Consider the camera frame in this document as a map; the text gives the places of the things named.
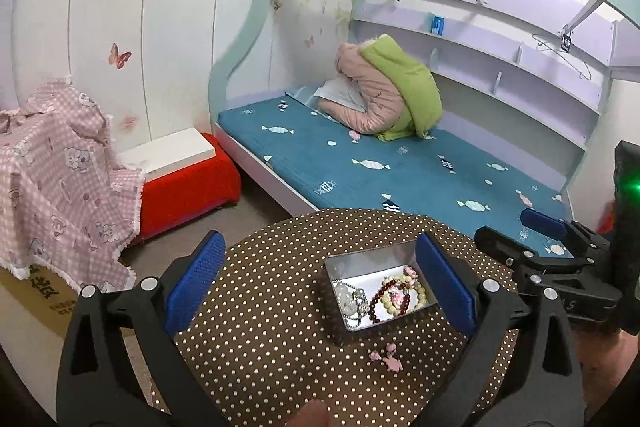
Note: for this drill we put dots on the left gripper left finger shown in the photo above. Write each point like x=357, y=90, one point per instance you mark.
x=97, y=385

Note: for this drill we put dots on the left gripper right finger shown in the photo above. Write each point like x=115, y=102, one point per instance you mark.
x=542, y=384

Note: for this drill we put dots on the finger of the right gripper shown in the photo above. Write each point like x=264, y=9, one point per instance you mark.
x=585, y=252
x=555, y=224

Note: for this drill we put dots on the pink flower earring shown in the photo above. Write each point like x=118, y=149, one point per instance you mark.
x=388, y=356

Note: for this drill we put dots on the pale jade stone pendant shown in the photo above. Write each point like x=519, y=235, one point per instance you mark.
x=345, y=298

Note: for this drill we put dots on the person's right hand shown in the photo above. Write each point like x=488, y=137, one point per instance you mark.
x=609, y=359

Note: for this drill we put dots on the person's left hand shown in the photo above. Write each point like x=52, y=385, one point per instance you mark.
x=315, y=413

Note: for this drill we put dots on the cardboard box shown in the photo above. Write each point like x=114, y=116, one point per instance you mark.
x=45, y=295

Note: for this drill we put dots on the grey metal tin box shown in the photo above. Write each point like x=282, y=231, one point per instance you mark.
x=369, y=273

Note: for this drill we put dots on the brown polka dot tablecloth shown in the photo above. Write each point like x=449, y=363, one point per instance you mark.
x=260, y=346

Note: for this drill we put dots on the pink and green quilt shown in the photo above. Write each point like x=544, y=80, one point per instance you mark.
x=401, y=94

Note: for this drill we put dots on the pink checkered cloth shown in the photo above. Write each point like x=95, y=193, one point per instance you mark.
x=67, y=202

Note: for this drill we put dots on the teal candy print mattress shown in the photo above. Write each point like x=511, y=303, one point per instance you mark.
x=440, y=176

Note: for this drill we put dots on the white pillow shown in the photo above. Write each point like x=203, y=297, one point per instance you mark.
x=342, y=91

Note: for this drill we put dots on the red storage ottoman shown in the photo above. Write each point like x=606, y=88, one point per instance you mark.
x=188, y=193

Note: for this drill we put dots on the small blue box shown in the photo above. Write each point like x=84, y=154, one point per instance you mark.
x=437, y=25

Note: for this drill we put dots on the white board on ottoman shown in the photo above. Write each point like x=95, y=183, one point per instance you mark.
x=169, y=154

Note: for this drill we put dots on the lavender wall shelf unit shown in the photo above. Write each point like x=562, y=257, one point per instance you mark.
x=519, y=76

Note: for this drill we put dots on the wire clothes hanger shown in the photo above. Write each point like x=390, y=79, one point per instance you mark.
x=544, y=45

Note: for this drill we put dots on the pink butterfly wall sticker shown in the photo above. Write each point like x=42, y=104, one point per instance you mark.
x=118, y=59

